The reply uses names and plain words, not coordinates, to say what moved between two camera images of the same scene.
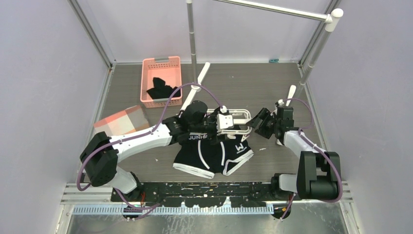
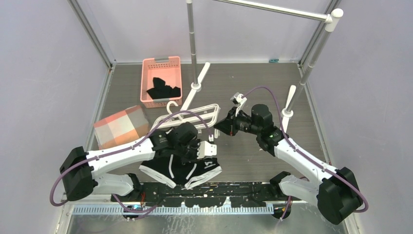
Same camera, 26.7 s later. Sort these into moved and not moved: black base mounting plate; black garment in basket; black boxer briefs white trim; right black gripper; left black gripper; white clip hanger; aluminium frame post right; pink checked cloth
Moved: left black gripper; white clip hanger; right black gripper; black boxer briefs white trim
Not moved: pink checked cloth; aluminium frame post right; black garment in basket; black base mounting plate
